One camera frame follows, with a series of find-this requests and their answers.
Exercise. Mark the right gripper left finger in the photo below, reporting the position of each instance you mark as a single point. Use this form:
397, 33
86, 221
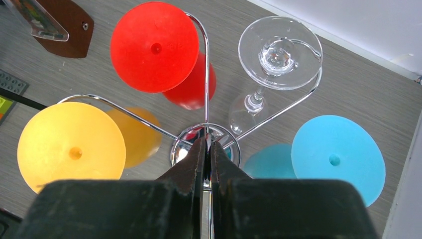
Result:
169, 207

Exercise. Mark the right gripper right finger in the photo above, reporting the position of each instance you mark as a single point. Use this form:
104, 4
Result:
246, 208

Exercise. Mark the yellow wine glass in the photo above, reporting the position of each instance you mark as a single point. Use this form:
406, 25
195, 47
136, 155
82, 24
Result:
78, 141

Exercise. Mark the blue wine glass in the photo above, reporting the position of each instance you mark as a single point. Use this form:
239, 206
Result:
325, 147

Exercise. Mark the red wine glass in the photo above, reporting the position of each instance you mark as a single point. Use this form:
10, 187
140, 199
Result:
155, 48

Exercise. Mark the clear wine glass back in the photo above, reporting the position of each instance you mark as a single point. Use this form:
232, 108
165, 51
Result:
278, 53

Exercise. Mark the brown wooden metronome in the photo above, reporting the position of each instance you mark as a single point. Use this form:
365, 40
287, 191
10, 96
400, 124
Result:
62, 27

